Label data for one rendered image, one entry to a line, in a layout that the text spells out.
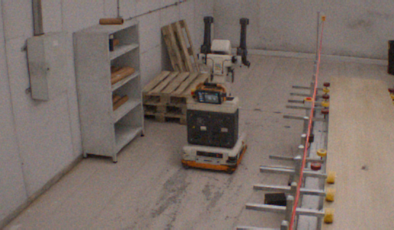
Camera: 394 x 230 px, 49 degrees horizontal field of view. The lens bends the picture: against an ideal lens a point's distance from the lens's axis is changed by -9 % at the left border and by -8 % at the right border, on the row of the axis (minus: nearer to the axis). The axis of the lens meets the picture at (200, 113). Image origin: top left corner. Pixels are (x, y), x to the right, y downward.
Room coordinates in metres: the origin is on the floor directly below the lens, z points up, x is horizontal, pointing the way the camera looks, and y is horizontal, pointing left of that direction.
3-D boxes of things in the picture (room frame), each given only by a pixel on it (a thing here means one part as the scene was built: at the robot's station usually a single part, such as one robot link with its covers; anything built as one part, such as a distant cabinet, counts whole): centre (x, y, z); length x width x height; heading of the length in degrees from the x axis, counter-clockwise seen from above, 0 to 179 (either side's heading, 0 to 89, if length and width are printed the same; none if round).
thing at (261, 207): (2.25, -0.50, 0.95); 0.50 x 0.04 x 0.04; 74
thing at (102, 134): (5.36, 1.09, 0.78); 0.90 x 0.45 x 1.55; 164
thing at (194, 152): (4.63, -0.10, 0.23); 0.41 x 0.02 x 0.08; 73
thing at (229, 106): (4.86, -0.14, 0.59); 0.55 x 0.34 x 0.83; 73
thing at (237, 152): (4.95, -0.17, 0.16); 0.67 x 0.64 x 0.25; 163
